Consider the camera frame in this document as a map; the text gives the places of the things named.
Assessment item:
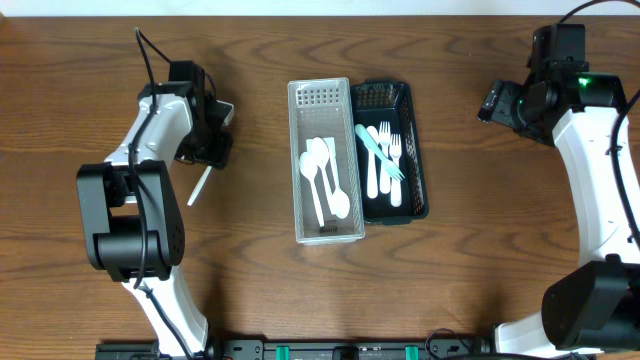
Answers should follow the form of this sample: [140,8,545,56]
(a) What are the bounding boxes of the white plastic fork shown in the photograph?
[378,121,391,194]
[389,134,402,207]

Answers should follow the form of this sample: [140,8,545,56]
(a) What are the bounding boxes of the white plastic spoon bowl down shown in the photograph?
[324,137,350,219]

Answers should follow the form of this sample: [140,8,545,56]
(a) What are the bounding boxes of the pale green plastic fork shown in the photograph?
[354,124,405,181]

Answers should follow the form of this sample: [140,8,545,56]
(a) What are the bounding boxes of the short white plastic spoon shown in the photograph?
[366,126,379,199]

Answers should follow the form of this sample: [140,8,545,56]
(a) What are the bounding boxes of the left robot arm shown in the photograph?
[76,80,234,359]

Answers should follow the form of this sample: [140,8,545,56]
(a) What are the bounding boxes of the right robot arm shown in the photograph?
[478,72,639,358]

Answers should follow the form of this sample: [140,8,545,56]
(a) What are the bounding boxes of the clear plastic basket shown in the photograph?
[287,77,365,245]

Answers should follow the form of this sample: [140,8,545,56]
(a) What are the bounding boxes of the dark green plastic basket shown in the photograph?
[350,80,429,225]

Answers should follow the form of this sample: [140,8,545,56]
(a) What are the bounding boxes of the right black cable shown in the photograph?
[557,0,640,241]

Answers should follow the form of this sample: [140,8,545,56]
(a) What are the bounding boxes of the black cable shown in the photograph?
[557,0,640,241]
[127,27,196,360]

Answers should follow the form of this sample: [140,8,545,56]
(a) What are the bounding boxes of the left black cable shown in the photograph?
[127,27,196,360]

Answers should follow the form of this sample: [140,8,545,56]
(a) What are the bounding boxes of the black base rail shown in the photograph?
[94,329,501,360]

